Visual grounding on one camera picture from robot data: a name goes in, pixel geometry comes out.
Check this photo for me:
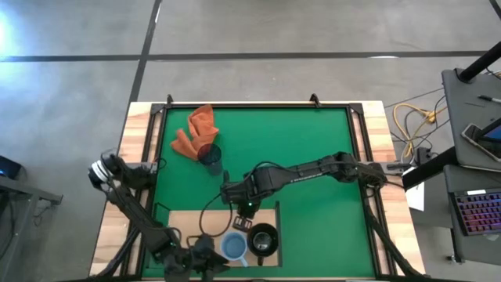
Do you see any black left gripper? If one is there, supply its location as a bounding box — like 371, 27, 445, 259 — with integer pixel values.
187, 233, 232, 281

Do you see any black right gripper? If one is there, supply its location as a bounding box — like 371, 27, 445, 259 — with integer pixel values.
232, 195, 262, 233

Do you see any light blue faceted mug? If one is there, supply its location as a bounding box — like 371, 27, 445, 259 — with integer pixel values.
219, 230, 251, 269

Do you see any black mug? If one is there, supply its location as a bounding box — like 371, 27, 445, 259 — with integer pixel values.
246, 222, 279, 267

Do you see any purple faceted tumbler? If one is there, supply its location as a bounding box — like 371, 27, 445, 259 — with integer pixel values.
196, 143, 224, 176

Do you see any wooden tray board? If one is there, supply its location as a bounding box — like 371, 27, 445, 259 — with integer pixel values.
152, 201, 283, 269

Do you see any green table mat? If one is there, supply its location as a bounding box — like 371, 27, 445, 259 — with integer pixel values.
141, 106, 377, 279

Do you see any orange cloth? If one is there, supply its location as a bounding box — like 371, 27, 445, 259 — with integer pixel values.
170, 103, 220, 161

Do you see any white paper sheet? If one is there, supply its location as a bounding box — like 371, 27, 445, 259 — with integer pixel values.
404, 166, 427, 212

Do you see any black support beam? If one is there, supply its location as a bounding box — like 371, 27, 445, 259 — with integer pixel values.
402, 146, 460, 192

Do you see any black side desk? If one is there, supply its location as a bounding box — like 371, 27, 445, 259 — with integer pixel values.
0, 172, 64, 282

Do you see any black device with blue light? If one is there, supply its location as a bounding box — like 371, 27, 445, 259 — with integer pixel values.
0, 155, 23, 181

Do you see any backlit keyboard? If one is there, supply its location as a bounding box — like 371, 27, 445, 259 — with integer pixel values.
443, 164, 501, 264

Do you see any grey side table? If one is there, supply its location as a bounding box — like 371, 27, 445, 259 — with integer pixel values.
441, 68, 501, 172

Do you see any smartphone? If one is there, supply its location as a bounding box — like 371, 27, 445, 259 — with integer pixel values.
460, 123, 501, 163

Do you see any tablet with blue screen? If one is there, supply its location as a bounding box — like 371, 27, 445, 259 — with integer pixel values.
479, 116, 501, 144

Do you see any black round pole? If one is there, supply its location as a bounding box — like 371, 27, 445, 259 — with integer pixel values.
457, 40, 501, 82

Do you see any black camera cable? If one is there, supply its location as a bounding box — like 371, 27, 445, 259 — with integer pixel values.
198, 191, 235, 239

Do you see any black metal table frame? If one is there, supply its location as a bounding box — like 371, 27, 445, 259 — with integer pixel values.
89, 92, 427, 282

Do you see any black floor cable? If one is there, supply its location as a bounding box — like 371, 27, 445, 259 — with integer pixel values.
385, 86, 451, 152

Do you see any yellow cable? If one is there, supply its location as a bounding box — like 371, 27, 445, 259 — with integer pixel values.
392, 102, 449, 160

